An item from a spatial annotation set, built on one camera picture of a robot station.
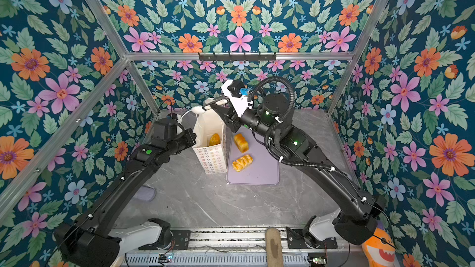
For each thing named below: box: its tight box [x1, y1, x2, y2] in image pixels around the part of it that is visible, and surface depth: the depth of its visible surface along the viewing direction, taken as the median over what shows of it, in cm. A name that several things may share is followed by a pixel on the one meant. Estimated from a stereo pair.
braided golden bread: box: [231, 153, 254, 172], surface depth 94 cm
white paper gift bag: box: [192, 108, 227, 175], surface depth 82 cm
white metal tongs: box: [191, 97, 227, 115], surface depth 55 cm
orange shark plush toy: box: [361, 221, 399, 267], surface depth 65 cm
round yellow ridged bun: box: [208, 132, 221, 147], surface depth 101 cm
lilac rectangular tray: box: [226, 125, 279, 186], surface depth 94 cm
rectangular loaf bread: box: [233, 132, 250, 154], surface depth 100 cm
